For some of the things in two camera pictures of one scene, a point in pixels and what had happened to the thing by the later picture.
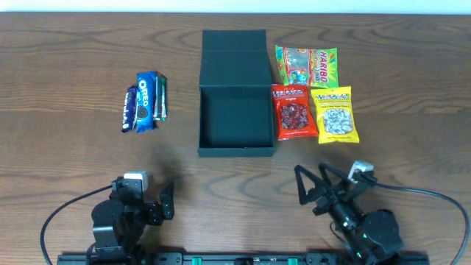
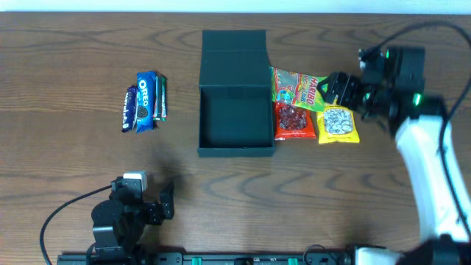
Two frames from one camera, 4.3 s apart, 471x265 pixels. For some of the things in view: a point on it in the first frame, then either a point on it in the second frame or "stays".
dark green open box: (236, 101) stays
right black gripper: (326, 199) -> (350, 92)
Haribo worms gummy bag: (317, 68) -> (296, 89)
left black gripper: (158, 210) stays
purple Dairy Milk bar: (129, 109) stays
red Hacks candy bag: (295, 115) stays
